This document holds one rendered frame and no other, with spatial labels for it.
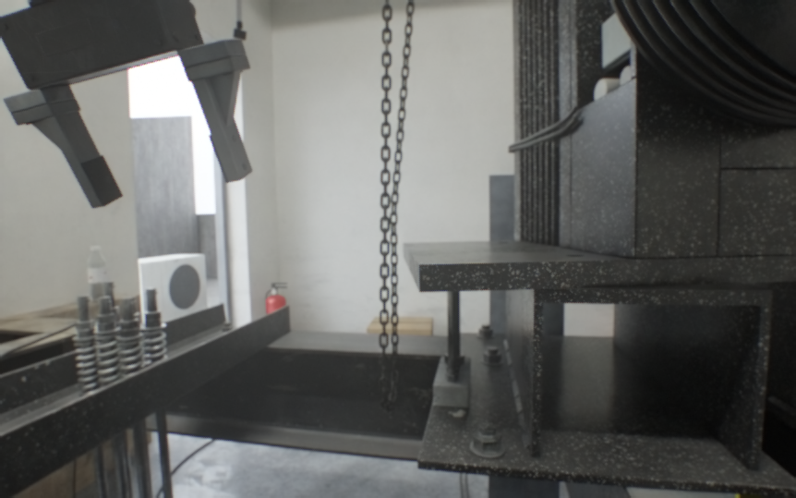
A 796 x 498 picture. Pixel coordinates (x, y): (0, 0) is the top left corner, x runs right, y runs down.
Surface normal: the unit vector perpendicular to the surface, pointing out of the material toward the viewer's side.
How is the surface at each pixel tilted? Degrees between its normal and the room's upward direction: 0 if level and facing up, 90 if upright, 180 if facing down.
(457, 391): 90
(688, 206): 90
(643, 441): 0
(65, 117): 83
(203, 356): 90
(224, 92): 113
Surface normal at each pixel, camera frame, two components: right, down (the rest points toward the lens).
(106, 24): -0.06, 0.46
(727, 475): -0.02, -1.00
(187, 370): 0.98, 0.00
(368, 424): -0.20, 0.07
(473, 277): 0.03, 0.07
